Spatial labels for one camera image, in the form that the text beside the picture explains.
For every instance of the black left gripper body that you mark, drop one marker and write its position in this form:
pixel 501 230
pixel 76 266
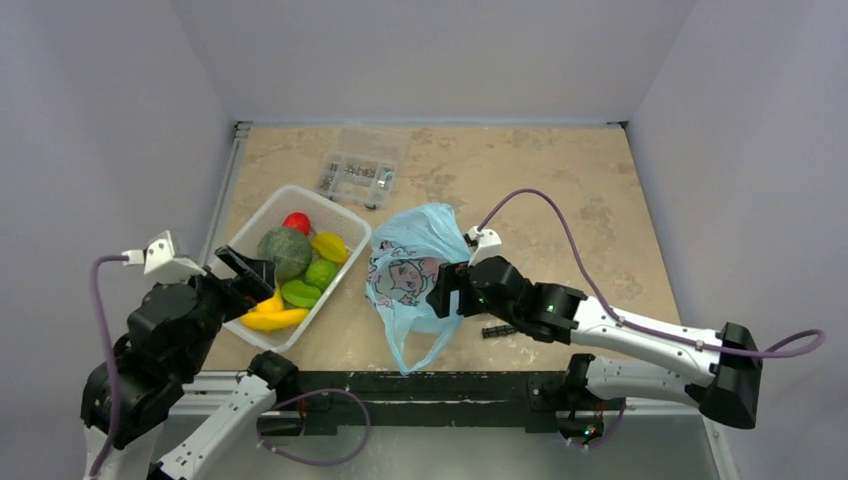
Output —
pixel 222 298

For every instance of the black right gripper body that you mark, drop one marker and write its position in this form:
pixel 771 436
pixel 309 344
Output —
pixel 454 291

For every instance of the green fake fruit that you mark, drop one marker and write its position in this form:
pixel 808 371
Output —
pixel 299 294
pixel 288 249

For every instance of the yellow fake banana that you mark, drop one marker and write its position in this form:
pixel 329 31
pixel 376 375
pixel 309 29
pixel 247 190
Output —
pixel 269 321

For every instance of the green bumpy custard apple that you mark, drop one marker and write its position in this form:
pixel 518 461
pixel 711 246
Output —
pixel 320 274

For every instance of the blue plastic bag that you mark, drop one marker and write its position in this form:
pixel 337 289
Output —
pixel 407 251

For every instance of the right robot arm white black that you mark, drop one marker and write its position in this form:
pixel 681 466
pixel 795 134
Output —
pixel 716 371

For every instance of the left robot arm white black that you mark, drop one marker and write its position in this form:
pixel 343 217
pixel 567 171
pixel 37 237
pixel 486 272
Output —
pixel 127 399

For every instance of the yellow fake lemon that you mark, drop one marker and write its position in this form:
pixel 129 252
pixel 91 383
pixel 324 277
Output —
pixel 274 303

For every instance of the red fake fruit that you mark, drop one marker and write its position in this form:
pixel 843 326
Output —
pixel 298 221

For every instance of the yellow fake starfruit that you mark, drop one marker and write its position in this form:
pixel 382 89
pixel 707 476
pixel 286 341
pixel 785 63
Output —
pixel 330 247

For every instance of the white plastic basket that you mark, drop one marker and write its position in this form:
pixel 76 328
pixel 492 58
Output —
pixel 325 216

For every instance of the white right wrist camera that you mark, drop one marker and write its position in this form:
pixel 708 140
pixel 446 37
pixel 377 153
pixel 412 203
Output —
pixel 484 243

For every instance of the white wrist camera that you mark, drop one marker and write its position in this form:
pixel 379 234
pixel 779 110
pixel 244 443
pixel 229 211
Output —
pixel 164 260
pixel 484 243

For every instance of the black T-handle tool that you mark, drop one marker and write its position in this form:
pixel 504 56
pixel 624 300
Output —
pixel 498 331

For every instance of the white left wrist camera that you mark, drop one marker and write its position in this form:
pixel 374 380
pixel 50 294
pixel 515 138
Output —
pixel 164 260

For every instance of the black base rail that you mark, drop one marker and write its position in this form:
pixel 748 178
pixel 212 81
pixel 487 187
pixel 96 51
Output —
pixel 320 402

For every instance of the aluminium frame rail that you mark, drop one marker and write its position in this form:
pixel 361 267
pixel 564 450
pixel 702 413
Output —
pixel 220 210

